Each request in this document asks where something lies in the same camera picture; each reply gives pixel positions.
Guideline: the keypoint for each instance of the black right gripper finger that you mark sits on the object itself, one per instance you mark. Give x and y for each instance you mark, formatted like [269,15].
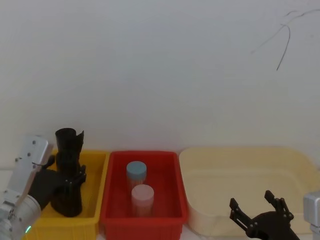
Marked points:
[281,206]
[240,213]

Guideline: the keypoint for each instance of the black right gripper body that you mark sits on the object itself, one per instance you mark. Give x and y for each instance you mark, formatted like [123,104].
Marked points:
[271,226]

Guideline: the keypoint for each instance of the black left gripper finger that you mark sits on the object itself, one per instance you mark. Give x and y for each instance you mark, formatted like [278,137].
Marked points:
[50,162]
[77,179]

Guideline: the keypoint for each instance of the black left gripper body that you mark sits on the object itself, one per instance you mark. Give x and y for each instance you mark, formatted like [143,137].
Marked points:
[46,185]

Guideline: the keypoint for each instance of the black ribbed cylinder object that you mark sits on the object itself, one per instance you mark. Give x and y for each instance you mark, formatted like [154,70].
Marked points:
[67,150]

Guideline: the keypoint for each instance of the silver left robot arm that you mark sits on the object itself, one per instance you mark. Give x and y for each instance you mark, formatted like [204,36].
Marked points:
[22,172]

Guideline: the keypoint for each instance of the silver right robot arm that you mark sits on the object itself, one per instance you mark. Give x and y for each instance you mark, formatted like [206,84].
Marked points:
[312,212]

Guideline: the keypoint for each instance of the yellow plastic bin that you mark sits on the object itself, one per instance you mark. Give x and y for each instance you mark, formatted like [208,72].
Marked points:
[93,180]

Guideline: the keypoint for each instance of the cream plastic tray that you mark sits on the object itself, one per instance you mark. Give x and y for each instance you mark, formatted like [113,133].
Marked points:
[240,180]

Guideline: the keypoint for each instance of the clear jar with blue lid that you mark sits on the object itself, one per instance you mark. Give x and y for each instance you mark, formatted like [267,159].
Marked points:
[136,170]

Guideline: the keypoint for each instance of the clear jar with pink lid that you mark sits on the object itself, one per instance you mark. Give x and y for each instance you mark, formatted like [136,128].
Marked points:
[142,197]

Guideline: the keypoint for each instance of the red plastic bin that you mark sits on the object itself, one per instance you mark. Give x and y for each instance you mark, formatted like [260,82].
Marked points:
[165,185]

